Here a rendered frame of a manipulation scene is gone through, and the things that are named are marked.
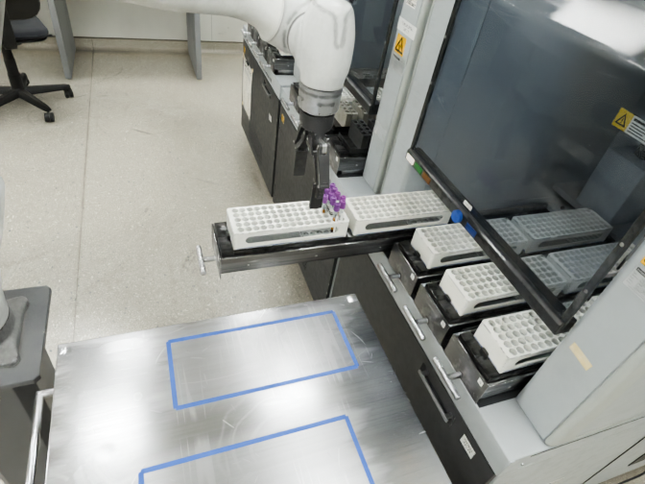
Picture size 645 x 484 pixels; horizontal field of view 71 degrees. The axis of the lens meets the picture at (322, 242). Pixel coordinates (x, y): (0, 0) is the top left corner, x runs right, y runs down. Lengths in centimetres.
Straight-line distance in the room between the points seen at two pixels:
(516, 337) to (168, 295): 151
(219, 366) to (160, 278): 133
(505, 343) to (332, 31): 70
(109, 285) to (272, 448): 151
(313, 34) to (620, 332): 73
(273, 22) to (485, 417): 91
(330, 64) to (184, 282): 146
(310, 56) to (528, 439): 87
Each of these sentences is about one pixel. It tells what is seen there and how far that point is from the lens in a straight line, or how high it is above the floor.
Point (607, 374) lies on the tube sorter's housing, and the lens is 91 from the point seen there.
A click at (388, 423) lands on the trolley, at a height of 82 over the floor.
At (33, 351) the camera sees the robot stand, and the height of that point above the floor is 70.
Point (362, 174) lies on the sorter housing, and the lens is 159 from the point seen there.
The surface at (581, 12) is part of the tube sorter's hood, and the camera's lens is 94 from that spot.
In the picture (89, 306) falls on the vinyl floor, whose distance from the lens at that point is 213.
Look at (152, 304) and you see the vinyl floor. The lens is 208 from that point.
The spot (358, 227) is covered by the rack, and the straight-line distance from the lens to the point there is 117.
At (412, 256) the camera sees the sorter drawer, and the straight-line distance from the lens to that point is 117.
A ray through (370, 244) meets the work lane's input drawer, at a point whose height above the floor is 79.
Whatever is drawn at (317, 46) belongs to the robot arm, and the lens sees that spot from 90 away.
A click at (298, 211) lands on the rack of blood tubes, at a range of 115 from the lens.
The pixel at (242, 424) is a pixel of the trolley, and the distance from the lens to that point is 83.
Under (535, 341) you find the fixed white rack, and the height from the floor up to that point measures 87.
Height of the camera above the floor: 156
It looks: 41 degrees down
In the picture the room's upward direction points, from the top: 11 degrees clockwise
